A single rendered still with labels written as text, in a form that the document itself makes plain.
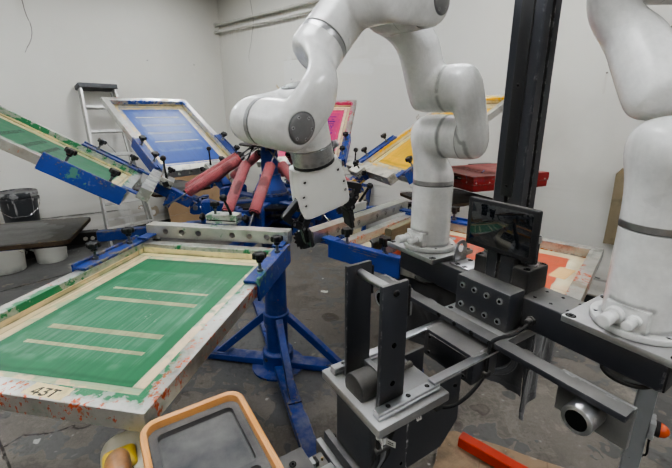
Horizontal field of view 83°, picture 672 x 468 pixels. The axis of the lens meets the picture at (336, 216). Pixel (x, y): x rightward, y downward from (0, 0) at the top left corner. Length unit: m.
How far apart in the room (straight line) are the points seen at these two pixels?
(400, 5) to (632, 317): 0.57
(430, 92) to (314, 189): 0.32
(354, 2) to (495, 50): 2.89
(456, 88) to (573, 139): 2.58
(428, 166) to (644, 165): 0.41
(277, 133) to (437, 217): 0.50
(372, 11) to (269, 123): 0.24
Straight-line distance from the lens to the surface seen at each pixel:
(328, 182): 0.68
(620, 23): 0.79
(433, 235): 0.93
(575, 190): 3.37
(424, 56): 0.84
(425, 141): 0.89
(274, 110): 0.54
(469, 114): 0.82
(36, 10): 5.07
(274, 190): 1.97
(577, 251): 1.63
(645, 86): 0.72
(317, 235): 1.40
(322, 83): 0.57
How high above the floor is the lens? 1.45
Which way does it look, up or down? 15 degrees down
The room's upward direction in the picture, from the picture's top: straight up
